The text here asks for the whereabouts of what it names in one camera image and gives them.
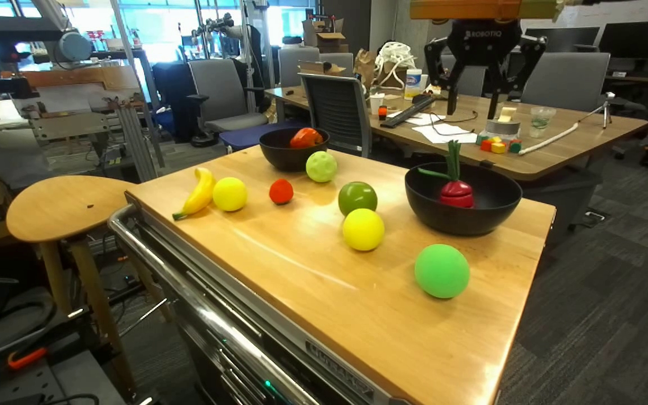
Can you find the wooden desk in background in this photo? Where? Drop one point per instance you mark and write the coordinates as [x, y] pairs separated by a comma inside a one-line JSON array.
[[567, 136]]

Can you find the green foam ball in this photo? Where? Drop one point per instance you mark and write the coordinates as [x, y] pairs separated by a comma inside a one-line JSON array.
[[441, 270]]

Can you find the yellow ball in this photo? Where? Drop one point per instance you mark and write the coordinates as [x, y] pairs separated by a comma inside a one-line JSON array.
[[229, 195], [362, 229]]

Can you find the small red strawberry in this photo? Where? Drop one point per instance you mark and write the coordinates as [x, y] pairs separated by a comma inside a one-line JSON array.
[[280, 192]]

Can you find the round wooden stool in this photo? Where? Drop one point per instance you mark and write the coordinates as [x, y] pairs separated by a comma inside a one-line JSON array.
[[65, 209]]

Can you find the orange wrist camera block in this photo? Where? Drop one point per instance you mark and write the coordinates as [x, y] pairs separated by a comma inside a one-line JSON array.
[[474, 10]]

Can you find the black bowl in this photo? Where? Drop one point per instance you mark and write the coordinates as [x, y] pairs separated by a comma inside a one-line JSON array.
[[492, 199], [281, 156]]

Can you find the yellow banana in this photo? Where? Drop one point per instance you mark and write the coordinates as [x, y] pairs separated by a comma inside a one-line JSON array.
[[198, 199]]

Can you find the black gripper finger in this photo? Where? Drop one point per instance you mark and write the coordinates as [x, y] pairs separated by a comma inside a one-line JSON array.
[[513, 71], [441, 71]]

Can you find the white papers on desk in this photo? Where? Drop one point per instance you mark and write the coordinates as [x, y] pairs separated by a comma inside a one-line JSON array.
[[438, 130]]

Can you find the black bowl far left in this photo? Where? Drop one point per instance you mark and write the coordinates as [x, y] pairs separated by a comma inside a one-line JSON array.
[[281, 156]]

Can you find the coloured toy blocks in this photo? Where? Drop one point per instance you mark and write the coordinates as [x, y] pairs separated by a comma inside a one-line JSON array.
[[499, 144]]

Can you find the metal cart handle bar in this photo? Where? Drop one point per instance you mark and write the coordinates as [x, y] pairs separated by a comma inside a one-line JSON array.
[[268, 375]]

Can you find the red radish with green leaves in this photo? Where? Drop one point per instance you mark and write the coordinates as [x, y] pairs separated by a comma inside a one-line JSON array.
[[455, 192]]

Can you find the grey office chair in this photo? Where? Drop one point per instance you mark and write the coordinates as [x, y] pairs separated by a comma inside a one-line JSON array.
[[223, 101]]

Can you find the dark mesh office chair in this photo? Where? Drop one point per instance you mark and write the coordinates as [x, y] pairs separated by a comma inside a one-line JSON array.
[[338, 110]]

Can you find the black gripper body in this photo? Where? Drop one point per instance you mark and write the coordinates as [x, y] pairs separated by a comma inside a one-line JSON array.
[[482, 40]]

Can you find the black bowl right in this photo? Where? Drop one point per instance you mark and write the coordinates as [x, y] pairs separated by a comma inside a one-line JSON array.
[[492, 199]]

